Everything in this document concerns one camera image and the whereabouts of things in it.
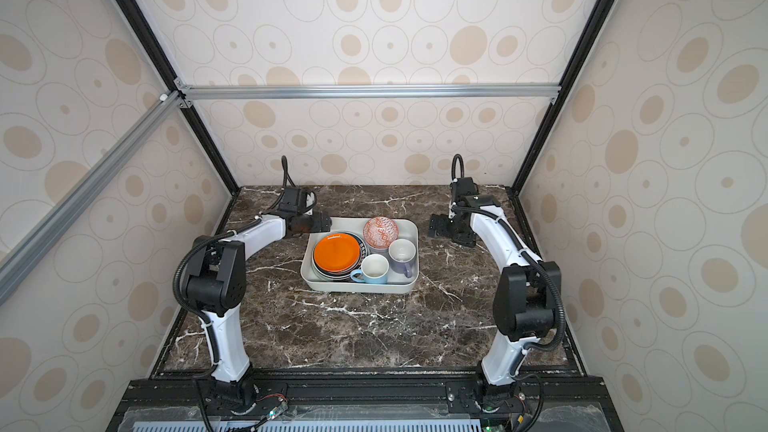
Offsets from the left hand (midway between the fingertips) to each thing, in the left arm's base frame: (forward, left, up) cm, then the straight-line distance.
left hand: (326, 214), depth 100 cm
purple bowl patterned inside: (-5, -18, -4) cm, 19 cm away
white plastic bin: (-2, -4, -4) cm, 6 cm away
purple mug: (-11, -26, -7) cm, 29 cm away
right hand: (-11, -38, +4) cm, 40 cm away
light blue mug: (-19, -17, -4) cm, 26 cm away
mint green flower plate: (-21, -5, -6) cm, 22 cm away
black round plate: (-20, -7, -5) cm, 21 cm away
